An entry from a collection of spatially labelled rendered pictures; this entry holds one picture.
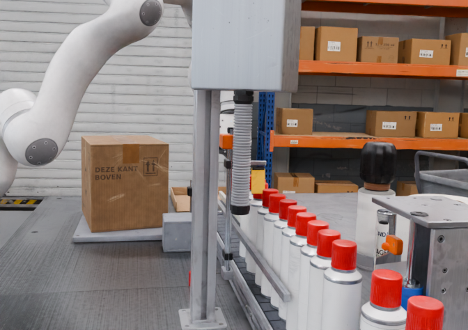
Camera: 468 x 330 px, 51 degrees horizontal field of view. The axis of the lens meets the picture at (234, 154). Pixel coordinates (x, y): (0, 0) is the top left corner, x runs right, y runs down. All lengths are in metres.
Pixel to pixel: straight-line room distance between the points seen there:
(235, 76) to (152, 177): 0.78
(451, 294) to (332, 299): 0.15
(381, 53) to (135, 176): 3.73
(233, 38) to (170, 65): 4.40
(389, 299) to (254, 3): 0.50
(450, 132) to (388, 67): 0.93
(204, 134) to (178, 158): 4.35
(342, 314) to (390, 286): 0.13
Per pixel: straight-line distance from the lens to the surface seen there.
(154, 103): 5.23
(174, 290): 1.17
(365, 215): 1.18
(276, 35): 0.82
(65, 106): 1.17
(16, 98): 1.25
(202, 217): 0.94
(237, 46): 0.84
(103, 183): 1.53
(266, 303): 0.99
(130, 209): 1.56
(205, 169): 0.93
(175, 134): 5.23
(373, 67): 4.82
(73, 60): 1.15
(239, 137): 0.81
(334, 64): 4.70
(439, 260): 0.61
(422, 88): 5.94
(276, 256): 0.93
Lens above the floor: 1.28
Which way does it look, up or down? 7 degrees down
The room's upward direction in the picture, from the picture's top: 2 degrees clockwise
